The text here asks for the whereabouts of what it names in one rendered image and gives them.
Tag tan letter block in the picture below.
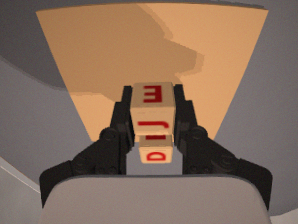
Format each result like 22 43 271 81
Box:
130 82 176 135
139 135 173 163

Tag orange flat mat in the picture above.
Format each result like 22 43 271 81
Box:
36 2 269 141

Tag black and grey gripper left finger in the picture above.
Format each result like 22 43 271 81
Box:
39 85 135 208

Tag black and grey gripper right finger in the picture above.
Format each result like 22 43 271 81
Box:
173 84 273 211

